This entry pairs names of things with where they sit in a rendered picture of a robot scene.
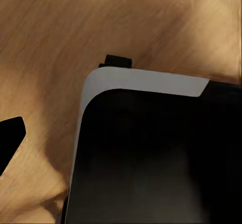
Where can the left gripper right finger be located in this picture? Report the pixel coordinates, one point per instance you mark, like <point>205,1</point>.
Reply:
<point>234,132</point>

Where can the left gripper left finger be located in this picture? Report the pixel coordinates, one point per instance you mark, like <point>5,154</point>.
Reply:
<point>12,133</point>

